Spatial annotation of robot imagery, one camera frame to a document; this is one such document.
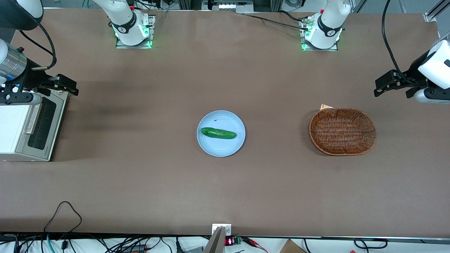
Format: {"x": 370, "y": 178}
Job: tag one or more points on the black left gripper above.
{"x": 414, "y": 74}

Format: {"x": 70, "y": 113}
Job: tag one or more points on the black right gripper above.
{"x": 34, "y": 75}

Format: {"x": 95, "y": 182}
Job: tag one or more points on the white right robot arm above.
{"x": 126, "y": 21}

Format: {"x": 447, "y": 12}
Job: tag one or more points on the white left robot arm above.
{"x": 327, "y": 31}

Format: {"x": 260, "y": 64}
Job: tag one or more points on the white toaster oven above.
{"x": 12, "y": 126}

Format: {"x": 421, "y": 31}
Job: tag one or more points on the brown oval wicker basket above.
{"x": 342, "y": 131}

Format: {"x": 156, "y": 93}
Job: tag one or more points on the orange paper tag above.
{"x": 325, "y": 106}

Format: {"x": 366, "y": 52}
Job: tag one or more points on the green cucumber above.
{"x": 218, "y": 133}

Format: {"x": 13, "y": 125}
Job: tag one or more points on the light blue round plate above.
{"x": 225, "y": 147}

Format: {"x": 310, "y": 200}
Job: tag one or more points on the silver control box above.
{"x": 226, "y": 6}

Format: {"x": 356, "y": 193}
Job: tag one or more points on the brown cardboard box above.
{"x": 291, "y": 247}

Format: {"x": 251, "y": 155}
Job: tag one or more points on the red alligator clip lead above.
{"x": 255, "y": 243}

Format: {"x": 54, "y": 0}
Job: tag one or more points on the grey power strip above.
{"x": 193, "y": 250}

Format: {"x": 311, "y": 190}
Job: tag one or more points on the red LED display module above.
{"x": 229, "y": 241}

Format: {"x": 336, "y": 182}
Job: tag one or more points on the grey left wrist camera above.
{"x": 421, "y": 95}

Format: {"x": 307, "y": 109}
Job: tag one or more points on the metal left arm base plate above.
{"x": 334, "y": 49}

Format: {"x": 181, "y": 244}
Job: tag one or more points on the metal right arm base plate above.
{"x": 119, "y": 45}

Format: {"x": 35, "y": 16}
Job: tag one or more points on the aluminium frame profile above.
{"x": 434, "y": 12}

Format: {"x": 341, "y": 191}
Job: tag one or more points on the aluminium camera pole mount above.
{"x": 221, "y": 232}

